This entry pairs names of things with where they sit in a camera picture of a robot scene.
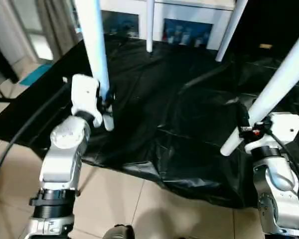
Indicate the white plastic table leg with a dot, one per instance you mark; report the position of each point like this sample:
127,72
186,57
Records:
94,40
231,30
150,25
274,89

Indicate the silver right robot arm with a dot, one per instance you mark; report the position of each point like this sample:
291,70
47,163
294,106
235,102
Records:
276,184

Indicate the black table mat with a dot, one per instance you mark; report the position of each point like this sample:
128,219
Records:
179,109

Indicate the blue floor mat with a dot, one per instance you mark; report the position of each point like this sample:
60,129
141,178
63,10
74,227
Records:
35,74

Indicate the red bottle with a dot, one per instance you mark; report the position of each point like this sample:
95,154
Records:
164,37

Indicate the grey curtain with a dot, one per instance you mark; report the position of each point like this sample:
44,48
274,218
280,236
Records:
55,25

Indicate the black cabinet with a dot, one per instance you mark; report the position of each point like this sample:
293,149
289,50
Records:
279,20

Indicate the white display cabinet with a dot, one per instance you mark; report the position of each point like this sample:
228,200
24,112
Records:
189,12

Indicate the black left robot foot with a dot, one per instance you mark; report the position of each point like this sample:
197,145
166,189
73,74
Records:
118,232

